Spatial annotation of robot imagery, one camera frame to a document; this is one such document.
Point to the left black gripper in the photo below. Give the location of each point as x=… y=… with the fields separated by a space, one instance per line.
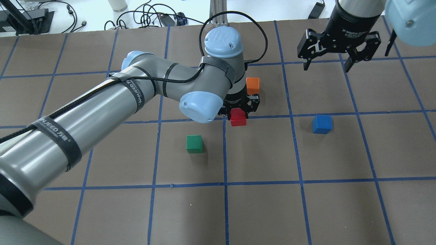
x=237 y=99

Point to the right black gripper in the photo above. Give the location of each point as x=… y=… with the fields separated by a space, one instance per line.
x=347 y=21

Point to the red block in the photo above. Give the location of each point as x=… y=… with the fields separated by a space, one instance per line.
x=237 y=117

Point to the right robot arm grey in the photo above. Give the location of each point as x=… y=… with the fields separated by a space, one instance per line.
x=412 y=21

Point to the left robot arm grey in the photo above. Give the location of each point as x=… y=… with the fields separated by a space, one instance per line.
x=35 y=156

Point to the orange block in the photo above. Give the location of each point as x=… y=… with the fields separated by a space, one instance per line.
x=252 y=85

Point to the green block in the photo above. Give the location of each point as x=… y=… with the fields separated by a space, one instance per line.
x=194 y=144

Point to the blue block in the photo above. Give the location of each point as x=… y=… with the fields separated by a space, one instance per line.
x=322 y=124

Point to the black power adapter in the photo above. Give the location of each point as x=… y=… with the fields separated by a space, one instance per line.
x=317 y=10

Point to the aluminium frame post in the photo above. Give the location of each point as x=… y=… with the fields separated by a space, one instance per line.
x=216 y=7

